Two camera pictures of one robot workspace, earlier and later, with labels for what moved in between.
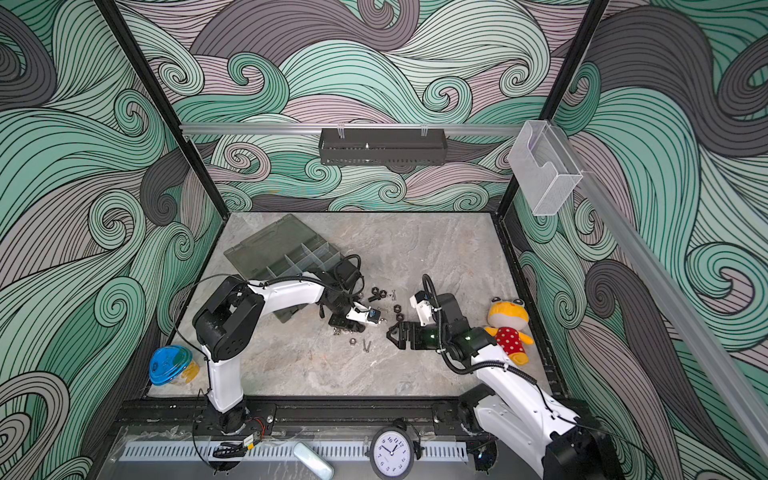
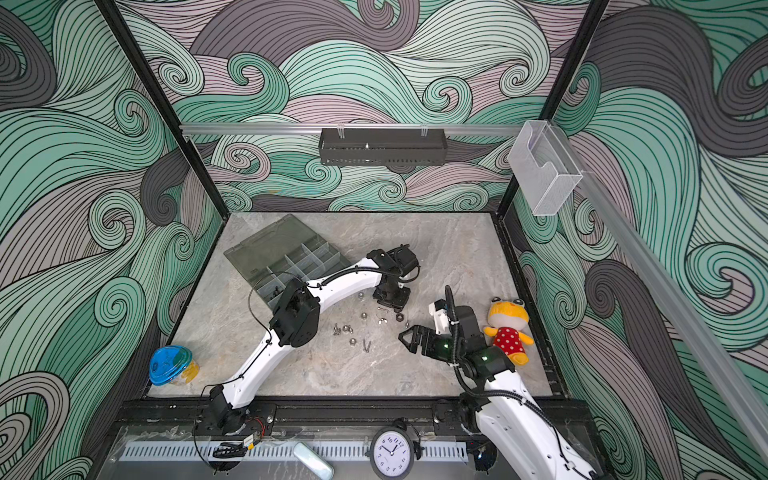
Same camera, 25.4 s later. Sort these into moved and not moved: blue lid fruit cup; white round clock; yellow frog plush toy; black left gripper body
Moved: black left gripper body
Not moved: yellow frog plush toy; blue lid fruit cup; white round clock
